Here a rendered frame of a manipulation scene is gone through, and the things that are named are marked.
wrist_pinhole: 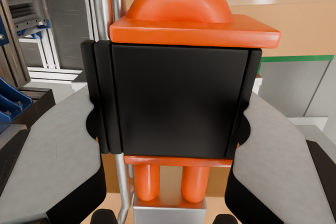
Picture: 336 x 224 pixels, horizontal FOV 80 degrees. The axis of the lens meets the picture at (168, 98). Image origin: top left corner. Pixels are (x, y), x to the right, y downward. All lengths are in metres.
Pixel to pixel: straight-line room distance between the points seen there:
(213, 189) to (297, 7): 0.64
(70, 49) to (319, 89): 1.63
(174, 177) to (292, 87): 1.50
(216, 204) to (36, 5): 0.99
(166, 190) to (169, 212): 0.02
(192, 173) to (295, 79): 1.50
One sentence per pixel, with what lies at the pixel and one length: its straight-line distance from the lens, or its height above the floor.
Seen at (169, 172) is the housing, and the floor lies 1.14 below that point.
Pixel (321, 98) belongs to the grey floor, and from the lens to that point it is 1.81.
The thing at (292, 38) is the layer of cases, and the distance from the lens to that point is 0.86.
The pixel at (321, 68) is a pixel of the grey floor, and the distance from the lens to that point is 1.68.
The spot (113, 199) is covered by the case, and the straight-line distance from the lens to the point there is 0.46.
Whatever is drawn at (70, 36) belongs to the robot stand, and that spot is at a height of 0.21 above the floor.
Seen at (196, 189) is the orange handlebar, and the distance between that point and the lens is 0.18.
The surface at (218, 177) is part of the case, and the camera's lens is 0.47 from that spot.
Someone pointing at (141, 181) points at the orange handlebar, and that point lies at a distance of 0.17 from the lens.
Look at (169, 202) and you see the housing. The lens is 0.19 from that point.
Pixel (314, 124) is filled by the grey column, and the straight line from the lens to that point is 1.91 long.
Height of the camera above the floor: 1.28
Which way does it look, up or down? 60 degrees down
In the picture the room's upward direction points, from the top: 177 degrees counter-clockwise
